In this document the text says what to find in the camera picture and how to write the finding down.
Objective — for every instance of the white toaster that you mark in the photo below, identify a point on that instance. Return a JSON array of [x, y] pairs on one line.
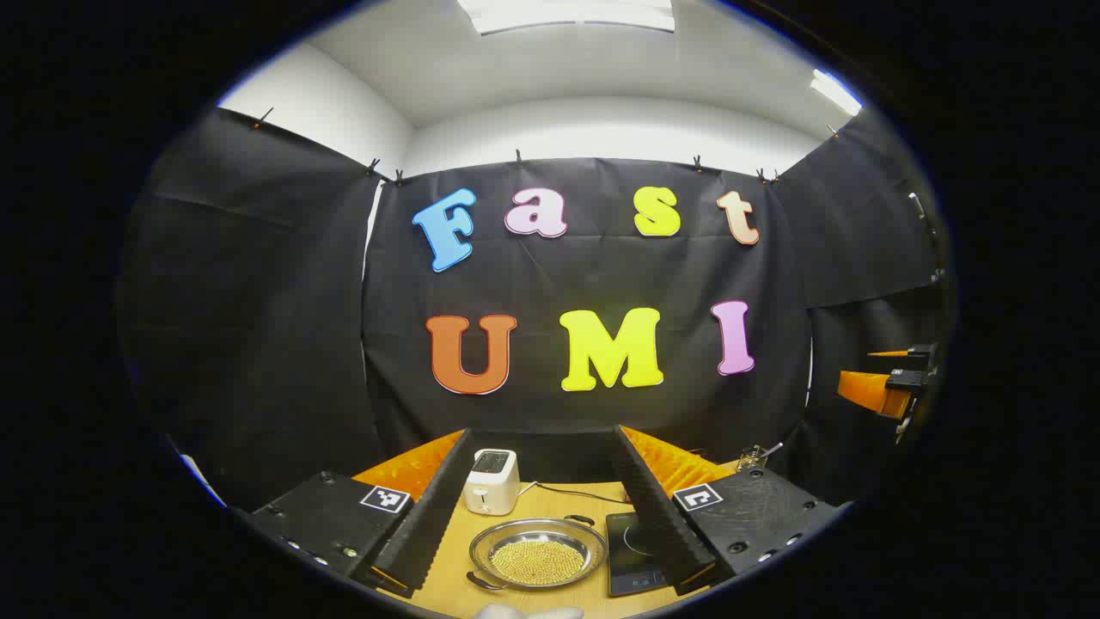
[[490, 490]]

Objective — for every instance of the pile of soybeans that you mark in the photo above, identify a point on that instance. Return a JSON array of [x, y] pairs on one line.
[[537, 563]]

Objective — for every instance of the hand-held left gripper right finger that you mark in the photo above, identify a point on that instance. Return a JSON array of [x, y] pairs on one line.
[[653, 507]]

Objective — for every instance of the black induction cooktop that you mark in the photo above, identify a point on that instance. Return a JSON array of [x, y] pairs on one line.
[[632, 550]]

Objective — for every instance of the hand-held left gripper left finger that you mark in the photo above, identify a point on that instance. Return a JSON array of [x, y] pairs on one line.
[[438, 507]]

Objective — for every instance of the striped straw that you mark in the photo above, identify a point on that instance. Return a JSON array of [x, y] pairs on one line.
[[773, 449]]

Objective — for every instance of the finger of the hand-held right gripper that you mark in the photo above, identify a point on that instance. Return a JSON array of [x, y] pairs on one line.
[[889, 352], [868, 391]]

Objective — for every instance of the ceiling light panel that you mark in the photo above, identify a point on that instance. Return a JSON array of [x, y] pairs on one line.
[[567, 13], [835, 92]]

